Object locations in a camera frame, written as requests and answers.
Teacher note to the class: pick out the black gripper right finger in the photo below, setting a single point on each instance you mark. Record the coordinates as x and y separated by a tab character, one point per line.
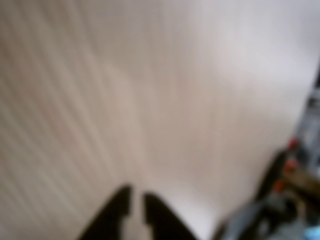
165	222

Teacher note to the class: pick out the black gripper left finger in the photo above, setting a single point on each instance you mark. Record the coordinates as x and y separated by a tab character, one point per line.
110	220

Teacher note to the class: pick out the black device with orange parts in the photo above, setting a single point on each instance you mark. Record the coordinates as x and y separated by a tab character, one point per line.
275	175

